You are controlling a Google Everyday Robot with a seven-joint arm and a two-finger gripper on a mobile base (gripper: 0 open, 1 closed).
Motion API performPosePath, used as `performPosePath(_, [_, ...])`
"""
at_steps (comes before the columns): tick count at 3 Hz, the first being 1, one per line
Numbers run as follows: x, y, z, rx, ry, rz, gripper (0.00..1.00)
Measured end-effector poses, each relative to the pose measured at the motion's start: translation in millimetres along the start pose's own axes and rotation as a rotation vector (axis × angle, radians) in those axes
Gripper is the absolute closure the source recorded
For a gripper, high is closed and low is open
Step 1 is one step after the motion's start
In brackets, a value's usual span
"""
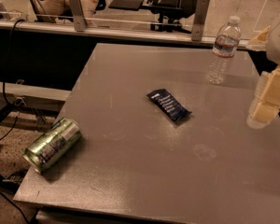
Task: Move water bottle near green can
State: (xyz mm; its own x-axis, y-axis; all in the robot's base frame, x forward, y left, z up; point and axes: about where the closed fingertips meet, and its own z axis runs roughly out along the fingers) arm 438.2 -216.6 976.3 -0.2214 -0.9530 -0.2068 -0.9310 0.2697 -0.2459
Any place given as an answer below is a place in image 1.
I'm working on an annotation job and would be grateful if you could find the green soda can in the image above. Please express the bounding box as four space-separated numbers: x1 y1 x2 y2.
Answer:
22 118 82 174

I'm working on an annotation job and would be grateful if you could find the metal rail bracket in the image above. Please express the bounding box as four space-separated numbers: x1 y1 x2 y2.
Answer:
191 0 210 42
69 0 87 32

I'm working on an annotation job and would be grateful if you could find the left metal rail bracket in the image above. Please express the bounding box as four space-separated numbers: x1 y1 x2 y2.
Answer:
69 0 87 32

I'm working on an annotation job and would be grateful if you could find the seated person in beige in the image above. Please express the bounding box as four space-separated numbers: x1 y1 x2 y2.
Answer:
38 0 100 26

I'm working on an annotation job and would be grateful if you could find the clear plastic water bottle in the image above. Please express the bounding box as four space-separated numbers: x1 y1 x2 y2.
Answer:
206 16 242 85

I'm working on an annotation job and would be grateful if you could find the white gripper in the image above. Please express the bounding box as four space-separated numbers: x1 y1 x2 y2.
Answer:
245 13 280 129

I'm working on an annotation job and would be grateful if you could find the black power cable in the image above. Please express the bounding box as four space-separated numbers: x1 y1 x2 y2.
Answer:
0 18 25 145

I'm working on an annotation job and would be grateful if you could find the long metal rail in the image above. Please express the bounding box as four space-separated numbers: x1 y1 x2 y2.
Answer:
0 18 250 49

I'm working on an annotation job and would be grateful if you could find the dark blue snack packet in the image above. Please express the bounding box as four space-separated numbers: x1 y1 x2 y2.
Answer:
147 89 191 122

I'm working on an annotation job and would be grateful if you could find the right metal rail bracket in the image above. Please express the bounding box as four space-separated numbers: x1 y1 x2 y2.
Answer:
191 0 210 42

